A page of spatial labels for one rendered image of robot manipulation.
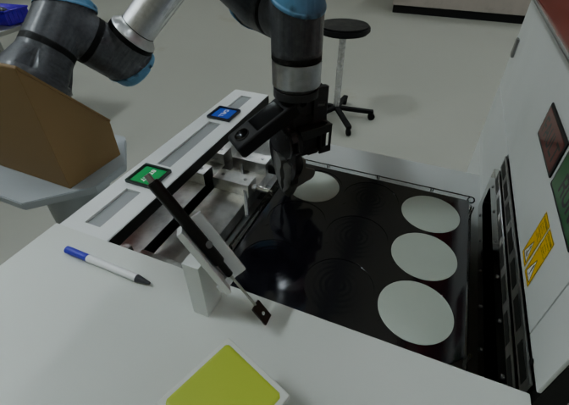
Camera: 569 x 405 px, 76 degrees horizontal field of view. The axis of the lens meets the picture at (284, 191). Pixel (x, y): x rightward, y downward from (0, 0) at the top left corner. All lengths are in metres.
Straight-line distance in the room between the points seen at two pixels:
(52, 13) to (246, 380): 0.85
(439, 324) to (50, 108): 0.81
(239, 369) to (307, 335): 0.12
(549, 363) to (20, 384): 0.50
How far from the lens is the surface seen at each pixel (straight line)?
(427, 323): 0.55
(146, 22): 1.00
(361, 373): 0.42
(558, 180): 0.51
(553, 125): 0.59
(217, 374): 0.34
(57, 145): 0.93
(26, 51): 0.96
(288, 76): 0.55
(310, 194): 0.70
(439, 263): 0.62
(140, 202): 0.63
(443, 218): 0.71
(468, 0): 6.43
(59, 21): 0.99
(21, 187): 1.04
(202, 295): 0.42
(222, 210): 0.70
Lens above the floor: 1.34
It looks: 38 degrees down
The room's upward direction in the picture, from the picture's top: straight up
